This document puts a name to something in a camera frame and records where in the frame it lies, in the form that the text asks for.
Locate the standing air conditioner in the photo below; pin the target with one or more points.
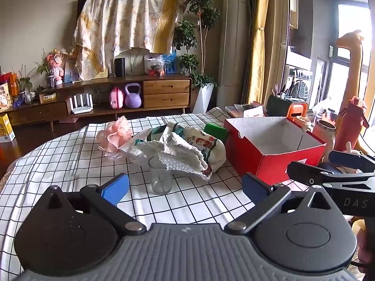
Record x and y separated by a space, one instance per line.
234 49

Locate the clear glass cup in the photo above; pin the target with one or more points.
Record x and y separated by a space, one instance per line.
161 184

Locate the dark pen holder box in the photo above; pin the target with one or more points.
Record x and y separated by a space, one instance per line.
278 106

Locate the wall switch panel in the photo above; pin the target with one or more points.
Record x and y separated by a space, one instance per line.
331 51

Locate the red water bottle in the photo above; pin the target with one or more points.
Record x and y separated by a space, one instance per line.
350 126

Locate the white rabbit plush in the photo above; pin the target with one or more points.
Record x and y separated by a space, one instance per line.
348 147

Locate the black television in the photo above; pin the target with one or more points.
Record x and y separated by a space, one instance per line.
83 4

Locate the wooden television cabinet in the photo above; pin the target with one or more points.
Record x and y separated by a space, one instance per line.
164 93

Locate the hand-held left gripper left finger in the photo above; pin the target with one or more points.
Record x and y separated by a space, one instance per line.
114 188

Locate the white paper towel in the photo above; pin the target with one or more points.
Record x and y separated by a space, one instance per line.
181 152

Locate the floral bed sheet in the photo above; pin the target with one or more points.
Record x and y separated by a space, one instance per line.
123 20

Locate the blue plastic bag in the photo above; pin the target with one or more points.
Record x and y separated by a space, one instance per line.
170 64

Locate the white washing machine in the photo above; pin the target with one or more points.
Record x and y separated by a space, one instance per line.
301 85

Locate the white printed box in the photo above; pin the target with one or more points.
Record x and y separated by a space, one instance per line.
4 99

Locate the leafy plant in vase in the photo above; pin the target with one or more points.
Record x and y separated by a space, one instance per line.
50 80

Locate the orange gift bag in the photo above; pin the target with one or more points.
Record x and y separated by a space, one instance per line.
10 83

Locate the small leafy plant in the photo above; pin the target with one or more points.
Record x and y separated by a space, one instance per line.
25 83

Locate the yellow carton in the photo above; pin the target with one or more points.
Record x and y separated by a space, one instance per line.
6 128

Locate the yellow curtain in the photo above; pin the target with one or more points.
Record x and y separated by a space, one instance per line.
257 49

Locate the bunch of pens and brushes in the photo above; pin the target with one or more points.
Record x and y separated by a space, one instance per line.
282 89

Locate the pink plush doll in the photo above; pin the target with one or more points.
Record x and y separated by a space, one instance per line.
55 67

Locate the pink paper bag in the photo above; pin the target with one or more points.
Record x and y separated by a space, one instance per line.
253 111

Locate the clear storage box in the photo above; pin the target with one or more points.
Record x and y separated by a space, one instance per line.
234 109

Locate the purple kettlebell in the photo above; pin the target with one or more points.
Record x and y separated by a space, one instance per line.
133 98

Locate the white router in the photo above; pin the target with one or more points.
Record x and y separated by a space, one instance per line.
82 106

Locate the black speaker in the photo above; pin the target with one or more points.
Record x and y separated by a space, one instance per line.
119 67

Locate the beige tumbler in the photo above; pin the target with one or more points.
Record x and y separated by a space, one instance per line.
323 134

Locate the black checked white tablecloth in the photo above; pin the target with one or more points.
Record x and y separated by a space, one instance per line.
73 158

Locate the pink bath loofah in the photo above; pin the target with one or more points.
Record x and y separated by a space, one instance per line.
117 133

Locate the red cardboard box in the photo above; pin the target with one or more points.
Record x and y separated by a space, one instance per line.
272 166

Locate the white fan-shaped ornament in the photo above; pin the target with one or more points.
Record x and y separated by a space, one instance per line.
134 61

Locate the pink toy case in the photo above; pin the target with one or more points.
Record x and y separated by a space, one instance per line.
116 99

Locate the potted tree in white planter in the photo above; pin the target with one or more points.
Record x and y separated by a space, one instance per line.
202 5

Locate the plastic bag of fruit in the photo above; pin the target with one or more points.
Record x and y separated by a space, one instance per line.
155 67

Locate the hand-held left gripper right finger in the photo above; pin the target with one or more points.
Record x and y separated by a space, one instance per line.
255 188

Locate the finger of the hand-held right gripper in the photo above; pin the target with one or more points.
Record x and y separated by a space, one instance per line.
345 158
304 172

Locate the green sponge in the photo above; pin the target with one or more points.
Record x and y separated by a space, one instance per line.
215 131

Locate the yellow giraffe plush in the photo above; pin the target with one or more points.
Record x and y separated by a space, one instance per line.
356 64

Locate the clear bubble wrap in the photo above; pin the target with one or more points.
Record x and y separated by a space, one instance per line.
178 168

